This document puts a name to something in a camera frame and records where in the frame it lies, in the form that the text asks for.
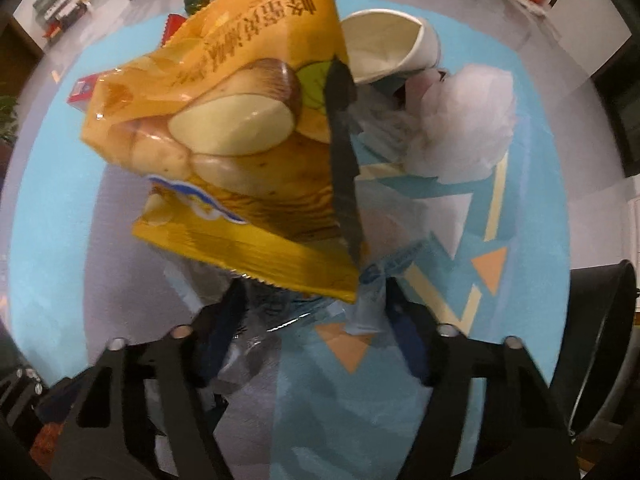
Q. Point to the red snack bag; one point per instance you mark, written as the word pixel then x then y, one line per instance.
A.
pixel 172 24

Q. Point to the green potted plant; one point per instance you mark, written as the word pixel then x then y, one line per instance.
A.
pixel 8 120

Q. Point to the blue patterned rug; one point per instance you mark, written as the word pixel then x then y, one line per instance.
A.
pixel 496 263

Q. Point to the black trash bin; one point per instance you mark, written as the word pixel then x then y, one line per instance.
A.
pixel 597 333

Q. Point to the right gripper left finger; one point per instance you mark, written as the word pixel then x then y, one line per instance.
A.
pixel 139 413

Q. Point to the clear plastic bottle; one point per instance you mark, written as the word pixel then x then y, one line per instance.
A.
pixel 396 229

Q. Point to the white crumpled tissue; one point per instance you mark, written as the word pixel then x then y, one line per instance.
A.
pixel 464 122

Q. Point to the books stack on floor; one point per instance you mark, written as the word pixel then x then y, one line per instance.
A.
pixel 56 16

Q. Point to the white paper cup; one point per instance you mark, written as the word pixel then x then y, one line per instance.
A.
pixel 385 42

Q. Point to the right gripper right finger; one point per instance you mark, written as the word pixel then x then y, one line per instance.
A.
pixel 490 414

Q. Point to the yellow chip bag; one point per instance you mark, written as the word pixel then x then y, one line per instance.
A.
pixel 239 121

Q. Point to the red cardboard box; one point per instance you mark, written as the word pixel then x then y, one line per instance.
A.
pixel 82 91

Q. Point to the dark glass cabinet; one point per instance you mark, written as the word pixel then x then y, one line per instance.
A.
pixel 617 82

